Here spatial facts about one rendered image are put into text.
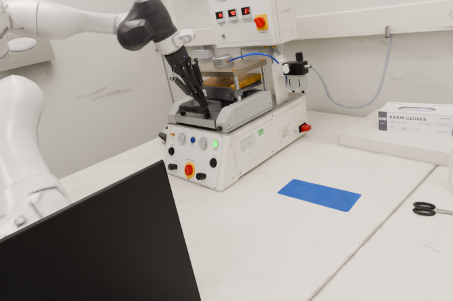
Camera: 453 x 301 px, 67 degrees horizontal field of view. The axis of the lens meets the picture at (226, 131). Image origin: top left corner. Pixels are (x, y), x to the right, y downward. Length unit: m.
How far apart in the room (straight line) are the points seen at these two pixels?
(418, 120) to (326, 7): 0.64
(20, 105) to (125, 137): 1.90
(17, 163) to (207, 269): 0.47
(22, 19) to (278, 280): 0.94
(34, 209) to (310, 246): 0.60
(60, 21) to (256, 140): 0.72
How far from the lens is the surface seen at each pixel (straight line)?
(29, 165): 0.77
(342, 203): 1.03
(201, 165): 1.21
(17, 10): 1.14
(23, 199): 0.73
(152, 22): 1.11
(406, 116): 1.34
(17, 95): 0.83
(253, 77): 1.29
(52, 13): 1.13
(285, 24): 1.35
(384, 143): 1.28
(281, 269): 0.84
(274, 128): 1.31
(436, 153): 1.23
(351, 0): 1.59
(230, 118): 1.13
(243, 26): 1.39
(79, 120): 2.54
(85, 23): 1.22
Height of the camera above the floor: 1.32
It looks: 20 degrees down
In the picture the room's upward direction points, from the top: 11 degrees counter-clockwise
